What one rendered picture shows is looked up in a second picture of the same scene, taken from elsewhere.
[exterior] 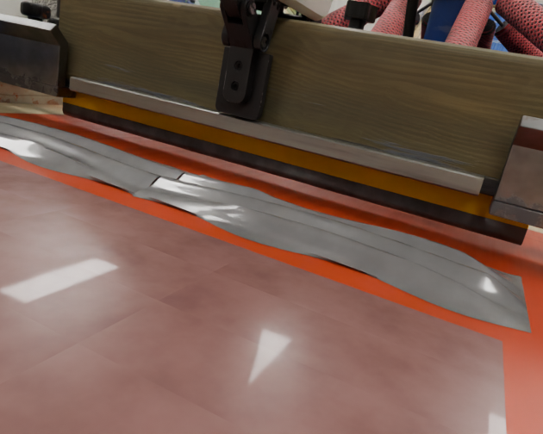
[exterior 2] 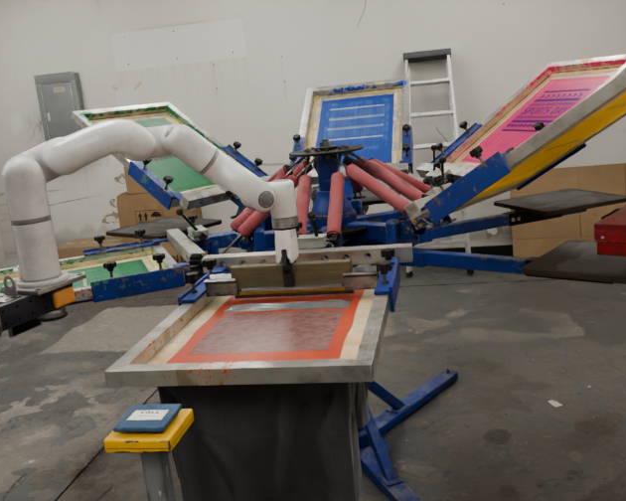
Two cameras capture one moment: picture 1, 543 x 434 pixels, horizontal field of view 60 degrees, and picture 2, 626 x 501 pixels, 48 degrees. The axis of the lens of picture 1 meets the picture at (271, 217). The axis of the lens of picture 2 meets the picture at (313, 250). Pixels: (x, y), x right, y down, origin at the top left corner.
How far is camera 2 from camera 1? 1.75 m
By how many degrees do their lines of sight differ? 11
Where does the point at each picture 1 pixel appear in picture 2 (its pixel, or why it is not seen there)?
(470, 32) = (337, 198)
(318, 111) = (306, 280)
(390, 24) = (303, 203)
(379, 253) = (327, 304)
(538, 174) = (349, 281)
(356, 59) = (310, 268)
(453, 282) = (338, 304)
